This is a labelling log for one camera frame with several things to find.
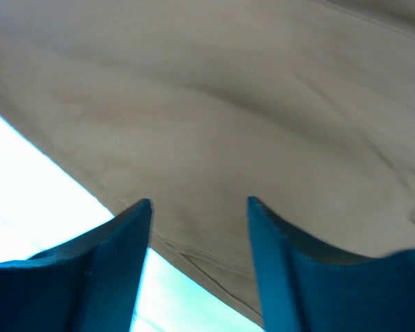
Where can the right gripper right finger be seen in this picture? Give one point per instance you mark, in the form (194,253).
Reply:
(306,284)

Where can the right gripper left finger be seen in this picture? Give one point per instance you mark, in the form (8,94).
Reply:
(89,283)

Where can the brown trousers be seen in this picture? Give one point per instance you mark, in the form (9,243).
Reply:
(197,105)

